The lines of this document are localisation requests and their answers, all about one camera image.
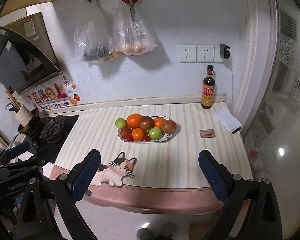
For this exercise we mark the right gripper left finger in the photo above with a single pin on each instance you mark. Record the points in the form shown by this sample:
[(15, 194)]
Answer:
[(36, 220)]

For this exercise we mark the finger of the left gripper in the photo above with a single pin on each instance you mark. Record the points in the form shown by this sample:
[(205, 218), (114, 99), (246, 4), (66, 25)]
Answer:
[(11, 153)]

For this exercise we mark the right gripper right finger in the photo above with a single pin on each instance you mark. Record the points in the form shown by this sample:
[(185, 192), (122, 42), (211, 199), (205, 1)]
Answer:
[(262, 220)]

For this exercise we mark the green apple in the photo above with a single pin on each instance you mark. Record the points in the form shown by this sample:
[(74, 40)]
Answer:
[(120, 123), (155, 133)]

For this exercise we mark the small orange fruit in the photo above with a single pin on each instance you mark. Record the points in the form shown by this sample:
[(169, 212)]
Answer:
[(138, 134)]

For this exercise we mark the large red apple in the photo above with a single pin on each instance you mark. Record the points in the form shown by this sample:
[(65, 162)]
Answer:
[(168, 126)]

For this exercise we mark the larger cherry tomato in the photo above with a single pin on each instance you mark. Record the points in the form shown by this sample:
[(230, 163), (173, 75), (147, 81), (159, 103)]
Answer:
[(130, 138)]

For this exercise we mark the paper towel roll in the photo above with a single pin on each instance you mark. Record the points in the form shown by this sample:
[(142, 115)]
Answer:
[(23, 116)]

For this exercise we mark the black gas stove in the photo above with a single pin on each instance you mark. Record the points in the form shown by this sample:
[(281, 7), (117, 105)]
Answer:
[(50, 131)]

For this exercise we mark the dark red fruit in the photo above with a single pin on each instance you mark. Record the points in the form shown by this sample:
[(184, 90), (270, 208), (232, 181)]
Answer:
[(125, 132)]

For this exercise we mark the striped table mat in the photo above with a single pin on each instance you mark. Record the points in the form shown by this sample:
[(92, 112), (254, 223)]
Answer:
[(168, 165)]

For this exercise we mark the brown label tag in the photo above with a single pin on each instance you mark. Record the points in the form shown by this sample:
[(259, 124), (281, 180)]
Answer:
[(207, 133)]

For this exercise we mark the large orange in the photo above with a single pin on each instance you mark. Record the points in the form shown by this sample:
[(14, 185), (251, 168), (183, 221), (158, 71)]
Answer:
[(133, 120)]

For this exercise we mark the folded white cloth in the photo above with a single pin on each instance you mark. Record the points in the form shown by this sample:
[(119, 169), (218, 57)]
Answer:
[(228, 120)]

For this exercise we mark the black range hood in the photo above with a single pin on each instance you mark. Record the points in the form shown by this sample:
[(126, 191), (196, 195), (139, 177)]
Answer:
[(27, 58)]

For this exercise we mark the green apple on plate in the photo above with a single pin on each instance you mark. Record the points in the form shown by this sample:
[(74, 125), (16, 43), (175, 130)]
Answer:
[(155, 133)]

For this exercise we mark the floral oval plate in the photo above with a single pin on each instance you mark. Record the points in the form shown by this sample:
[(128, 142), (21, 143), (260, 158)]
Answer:
[(164, 137)]

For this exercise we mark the round mandarin orange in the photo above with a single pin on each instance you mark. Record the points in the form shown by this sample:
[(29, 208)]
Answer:
[(158, 121)]

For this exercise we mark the dark sauce bottle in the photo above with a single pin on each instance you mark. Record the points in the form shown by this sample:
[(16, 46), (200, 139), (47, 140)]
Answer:
[(208, 89)]

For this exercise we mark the plastic bag dark contents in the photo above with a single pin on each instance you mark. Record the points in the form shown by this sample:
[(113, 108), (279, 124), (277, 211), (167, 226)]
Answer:
[(92, 39)]

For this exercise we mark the black plug adapter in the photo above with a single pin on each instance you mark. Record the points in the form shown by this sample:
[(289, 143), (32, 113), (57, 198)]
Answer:
[(224, 51)]

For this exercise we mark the plastic bag with eggs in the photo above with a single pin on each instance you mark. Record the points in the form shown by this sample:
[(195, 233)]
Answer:
[(131, 35)]

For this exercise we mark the colourful wall sticker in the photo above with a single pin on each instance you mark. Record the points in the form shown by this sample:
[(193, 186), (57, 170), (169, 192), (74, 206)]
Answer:
[(56, 93)]

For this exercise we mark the white wall socket right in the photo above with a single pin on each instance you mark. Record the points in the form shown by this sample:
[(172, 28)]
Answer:
[(217, 56)]

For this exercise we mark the white wall socket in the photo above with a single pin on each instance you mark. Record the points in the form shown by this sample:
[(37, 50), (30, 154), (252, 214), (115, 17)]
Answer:
[(205, 54), (187, 53), (217, 56)]

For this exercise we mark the white wall socket middle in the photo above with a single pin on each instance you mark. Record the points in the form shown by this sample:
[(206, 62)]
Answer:
[(205, 54)]

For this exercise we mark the white wall socket left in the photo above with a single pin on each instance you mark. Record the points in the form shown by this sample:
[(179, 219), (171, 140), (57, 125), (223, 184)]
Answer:
[(187, 53)]

